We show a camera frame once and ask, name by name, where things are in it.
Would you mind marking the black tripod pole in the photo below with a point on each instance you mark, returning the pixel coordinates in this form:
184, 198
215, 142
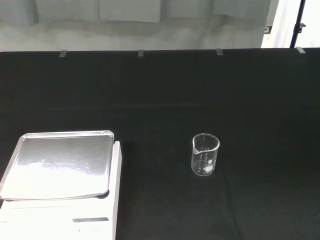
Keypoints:
297, 22

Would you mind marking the clear plastic cloth clip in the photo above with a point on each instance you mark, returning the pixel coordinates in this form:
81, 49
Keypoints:
63, 53
219, 51
140, 53
300, 50

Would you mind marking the black bench cloth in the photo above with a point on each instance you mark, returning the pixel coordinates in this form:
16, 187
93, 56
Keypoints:
175, 105

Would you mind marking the white electronic balance steel pan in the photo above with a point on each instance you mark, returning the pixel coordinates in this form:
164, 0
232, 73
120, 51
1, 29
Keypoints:
62, 165

